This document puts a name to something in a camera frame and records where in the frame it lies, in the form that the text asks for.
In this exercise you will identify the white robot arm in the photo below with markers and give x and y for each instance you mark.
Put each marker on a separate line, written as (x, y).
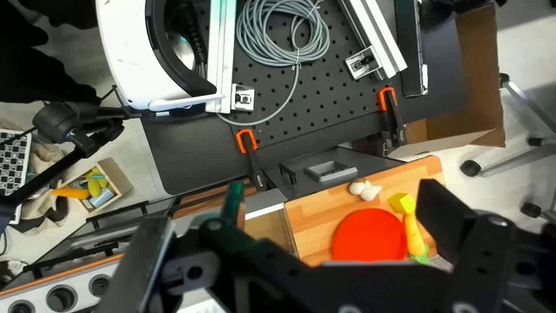
(123, 52)

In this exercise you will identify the small wooden box of toys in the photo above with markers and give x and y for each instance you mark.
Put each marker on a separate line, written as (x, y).
(96, 186)

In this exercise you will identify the office chair base with casters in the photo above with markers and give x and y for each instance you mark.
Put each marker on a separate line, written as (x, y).
(514, 145)

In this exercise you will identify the white toy garlic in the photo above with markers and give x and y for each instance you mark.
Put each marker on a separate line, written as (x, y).
(365, 190)

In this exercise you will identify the black perforated tray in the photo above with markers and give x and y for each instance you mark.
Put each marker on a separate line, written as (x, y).
(12, 162)

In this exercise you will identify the black tripod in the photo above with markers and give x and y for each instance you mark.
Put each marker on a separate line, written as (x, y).
(63, 132)

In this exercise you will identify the black pegboard table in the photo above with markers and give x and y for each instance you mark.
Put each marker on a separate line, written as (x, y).
(323, 87)

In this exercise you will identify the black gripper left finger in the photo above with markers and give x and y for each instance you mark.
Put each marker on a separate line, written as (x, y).
(136, 266)

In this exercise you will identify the open cardboard box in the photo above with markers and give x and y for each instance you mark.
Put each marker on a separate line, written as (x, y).
(474, 75)

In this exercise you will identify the red round plate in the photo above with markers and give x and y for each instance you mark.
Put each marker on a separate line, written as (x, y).
(368, 237)

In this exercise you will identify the wooden kitchen counter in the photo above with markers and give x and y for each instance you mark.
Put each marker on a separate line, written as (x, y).
(323, 214)

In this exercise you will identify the orange toy carrot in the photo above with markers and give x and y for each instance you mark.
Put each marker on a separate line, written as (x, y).
(414, 237)

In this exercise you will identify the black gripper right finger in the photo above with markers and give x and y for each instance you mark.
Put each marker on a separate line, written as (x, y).
(474, 254)

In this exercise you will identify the aluminium extrusion bar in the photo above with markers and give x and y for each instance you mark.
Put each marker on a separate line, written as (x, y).
(221, 52)
(375, 40)

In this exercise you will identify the yellow toy block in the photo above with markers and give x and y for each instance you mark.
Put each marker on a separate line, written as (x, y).
(401, 202)

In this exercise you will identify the toy stove with black burners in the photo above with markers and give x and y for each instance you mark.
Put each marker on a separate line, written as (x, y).
(52, 289)

